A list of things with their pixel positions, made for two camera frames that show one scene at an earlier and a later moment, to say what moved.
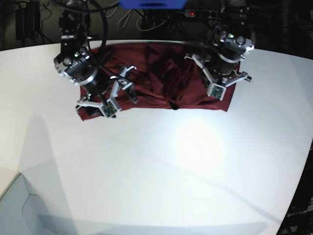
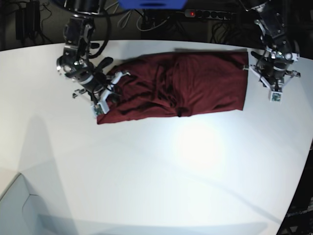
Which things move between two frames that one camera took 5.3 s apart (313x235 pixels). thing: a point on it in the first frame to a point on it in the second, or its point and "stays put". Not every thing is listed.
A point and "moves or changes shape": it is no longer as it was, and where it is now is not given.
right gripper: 217,90 to 276,78
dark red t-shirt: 149,74 moves or changes shape
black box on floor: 28,19 stays put
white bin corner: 22,213 stays put
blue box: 152,5 stays put
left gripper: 111,106 to 100,87
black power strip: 201,13 stays put
